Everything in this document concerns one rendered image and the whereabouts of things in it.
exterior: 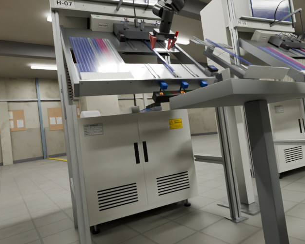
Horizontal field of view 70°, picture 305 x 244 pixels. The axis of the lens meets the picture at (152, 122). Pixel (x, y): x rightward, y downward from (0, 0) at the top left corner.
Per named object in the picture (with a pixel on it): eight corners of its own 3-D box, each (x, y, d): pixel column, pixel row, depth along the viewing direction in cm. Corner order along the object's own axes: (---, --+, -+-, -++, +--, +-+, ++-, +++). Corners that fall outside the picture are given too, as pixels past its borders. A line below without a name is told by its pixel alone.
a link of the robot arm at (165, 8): (168, 8, 104) (177, 9, 107) (160, 5, 108) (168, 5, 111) (165, 23, 108) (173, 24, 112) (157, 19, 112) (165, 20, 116)
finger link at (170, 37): (157, 47, 123) (161, 30, 117) (168, 48, 126) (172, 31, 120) (162, 52, 118) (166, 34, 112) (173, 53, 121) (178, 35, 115)
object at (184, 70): (211, 84, 114) (213, 79, 112) (79, 89, 88) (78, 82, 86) (193, 68, 127) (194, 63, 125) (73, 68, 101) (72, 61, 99)
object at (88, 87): (210, 90, 115) (215, 78, 111) (79, 97, 89) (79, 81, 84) (209, 88, 116) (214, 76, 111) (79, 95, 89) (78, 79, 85)
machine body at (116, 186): (200, 205, 138) (187, 108, 141) (86, 240, 110) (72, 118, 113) (157, 187, 197) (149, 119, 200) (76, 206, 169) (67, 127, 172)
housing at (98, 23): (159, 43, 162) (164, 23, 153) (92, 40, 142) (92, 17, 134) (155, 39, 167) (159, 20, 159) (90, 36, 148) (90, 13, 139)
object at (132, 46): (178, 59, 141) (180, 51, 138) (69, 56, 115) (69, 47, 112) (158, 40, 164) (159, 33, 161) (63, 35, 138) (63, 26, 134)
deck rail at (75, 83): (79, 97, 89) (79, 83, 85) (74, 97, 88) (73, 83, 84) (63, 35, 138) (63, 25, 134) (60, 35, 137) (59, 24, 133)
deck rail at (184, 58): (213, 90, 116) (217, 79, 112) (210, 90, 115) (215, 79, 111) (160, 40, 165) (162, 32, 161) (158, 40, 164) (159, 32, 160)
